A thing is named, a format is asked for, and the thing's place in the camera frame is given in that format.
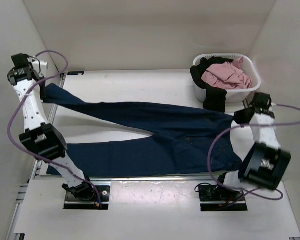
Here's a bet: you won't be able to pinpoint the pink garment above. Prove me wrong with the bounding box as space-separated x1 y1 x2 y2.
201 57 252 90

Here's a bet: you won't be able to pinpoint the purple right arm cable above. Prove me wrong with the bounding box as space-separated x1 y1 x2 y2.
206 103 300 201

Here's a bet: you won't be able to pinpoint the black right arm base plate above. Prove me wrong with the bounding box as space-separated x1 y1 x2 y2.
194 183 248 212

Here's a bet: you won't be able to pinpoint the dark blue denim trousers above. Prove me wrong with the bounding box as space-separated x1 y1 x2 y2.
44 84 242 178

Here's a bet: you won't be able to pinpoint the aluminium table edge rail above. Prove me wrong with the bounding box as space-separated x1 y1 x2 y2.
17 174 223 195

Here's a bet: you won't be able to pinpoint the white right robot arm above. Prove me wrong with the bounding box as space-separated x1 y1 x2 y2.
214 92 291 200

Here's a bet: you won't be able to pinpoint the black garment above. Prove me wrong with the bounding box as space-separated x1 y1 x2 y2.
190 56 234 113

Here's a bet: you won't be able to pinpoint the white laundry basket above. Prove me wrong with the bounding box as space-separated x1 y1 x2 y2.
190 53 261 103

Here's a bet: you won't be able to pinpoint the aluminium right side rail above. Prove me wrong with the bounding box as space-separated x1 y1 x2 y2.
242 98 251 109

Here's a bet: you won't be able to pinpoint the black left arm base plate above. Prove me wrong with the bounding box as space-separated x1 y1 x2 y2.
63 182 111 210

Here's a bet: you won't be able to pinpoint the small blue label sticker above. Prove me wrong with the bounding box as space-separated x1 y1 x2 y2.
67 71 85 76

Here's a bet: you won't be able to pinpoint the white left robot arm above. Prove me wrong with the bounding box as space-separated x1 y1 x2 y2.
7 53 97 201

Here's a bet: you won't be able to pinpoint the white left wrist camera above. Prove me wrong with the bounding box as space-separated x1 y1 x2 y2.
31 59 49 77

